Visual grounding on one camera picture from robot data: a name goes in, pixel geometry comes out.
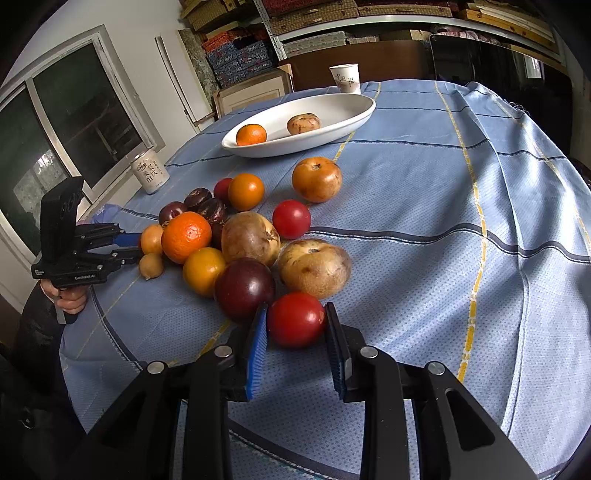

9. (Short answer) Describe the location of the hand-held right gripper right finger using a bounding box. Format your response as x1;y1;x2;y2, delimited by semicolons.
324;301;537;480

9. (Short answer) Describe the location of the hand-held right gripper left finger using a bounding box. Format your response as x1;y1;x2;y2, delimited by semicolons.
69;302;269;480

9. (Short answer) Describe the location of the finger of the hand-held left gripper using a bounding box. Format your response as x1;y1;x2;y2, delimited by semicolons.
79;246;145;274
74;222;144;248

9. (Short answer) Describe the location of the small yellow fruit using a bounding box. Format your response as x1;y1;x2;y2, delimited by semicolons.
139;253;165;280
140;224;164;256

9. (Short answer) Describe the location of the red tomato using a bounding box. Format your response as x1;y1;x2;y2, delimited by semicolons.
267;292;328;349
272;199;312;241

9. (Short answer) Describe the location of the large orange mandarin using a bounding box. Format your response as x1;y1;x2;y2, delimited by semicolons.
161;211;213;265

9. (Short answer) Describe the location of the large dark red plum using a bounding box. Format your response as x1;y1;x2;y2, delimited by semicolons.
213;257;277;324

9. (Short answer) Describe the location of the small dark plum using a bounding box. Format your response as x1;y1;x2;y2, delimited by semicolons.
198;198;228;225
184;187;213;210
158;202;188;225

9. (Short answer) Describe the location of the brown round fruit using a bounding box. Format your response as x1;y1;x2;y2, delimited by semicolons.
287;113;321;136
221;211;281;268
277;239;352;301

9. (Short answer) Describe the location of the orange brown persimmon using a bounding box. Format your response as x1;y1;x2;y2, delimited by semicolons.
292;157;343;204

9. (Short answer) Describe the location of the white oval plate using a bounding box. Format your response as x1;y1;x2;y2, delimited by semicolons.
222;93;377;158

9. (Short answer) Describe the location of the person's left hand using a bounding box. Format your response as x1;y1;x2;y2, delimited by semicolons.
40;280;89;325

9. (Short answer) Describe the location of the white beverage can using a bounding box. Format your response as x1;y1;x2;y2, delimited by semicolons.
130;150;168;195

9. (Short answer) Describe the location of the white framed window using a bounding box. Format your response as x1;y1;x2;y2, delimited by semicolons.
0;25;166;296

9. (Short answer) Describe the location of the blue plaid tablecloth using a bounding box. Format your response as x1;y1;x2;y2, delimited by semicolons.
60;79;591;480

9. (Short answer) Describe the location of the white leaning board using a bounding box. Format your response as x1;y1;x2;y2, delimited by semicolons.
154;34;215;127

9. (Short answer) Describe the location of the cardboard box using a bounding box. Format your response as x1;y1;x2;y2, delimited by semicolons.
212;65;295;118

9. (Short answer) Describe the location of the stack of patterned boxes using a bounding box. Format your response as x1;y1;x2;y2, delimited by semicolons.
203;31;278;89

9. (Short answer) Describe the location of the white paper cup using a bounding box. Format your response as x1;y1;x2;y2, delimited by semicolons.
329;63;360;94

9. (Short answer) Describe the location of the metal shelving unit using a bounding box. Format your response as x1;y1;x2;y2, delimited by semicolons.
178;0;571;65

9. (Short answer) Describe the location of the brown wooden panel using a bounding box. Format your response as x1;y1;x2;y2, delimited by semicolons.
279;41;435;93

